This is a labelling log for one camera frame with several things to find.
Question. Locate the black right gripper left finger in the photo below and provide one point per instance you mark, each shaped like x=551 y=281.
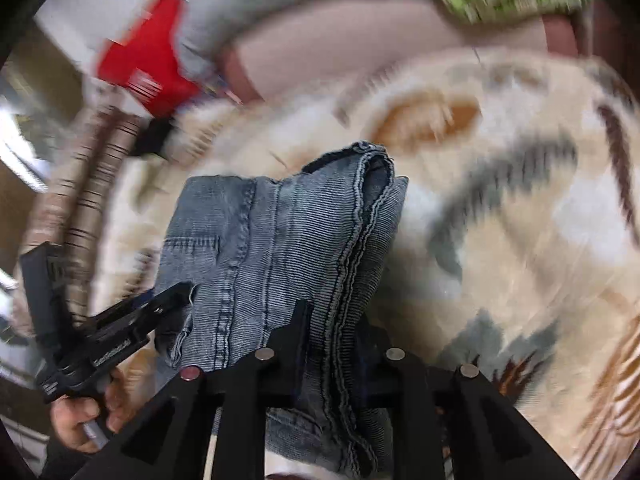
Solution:
x=211 y=425

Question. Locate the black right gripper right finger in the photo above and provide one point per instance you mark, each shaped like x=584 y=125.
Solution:
x=448 y=424

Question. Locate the grey-blue denim pants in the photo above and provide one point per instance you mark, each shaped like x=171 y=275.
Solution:
x=253 y=247

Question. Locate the person's left hand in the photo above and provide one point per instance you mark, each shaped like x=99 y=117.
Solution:
x=69 y=415

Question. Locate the brown striped floral quilt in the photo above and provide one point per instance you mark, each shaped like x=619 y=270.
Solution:
x=71 y=212

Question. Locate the cream leaf-print fleece blanket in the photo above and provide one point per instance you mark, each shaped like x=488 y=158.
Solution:
x=517 y=248

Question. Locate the red bag with white text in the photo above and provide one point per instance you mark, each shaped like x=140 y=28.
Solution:
x=145 y=62

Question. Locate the pink and brown bedsheet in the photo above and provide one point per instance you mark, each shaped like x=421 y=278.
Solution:
x=329 y=38

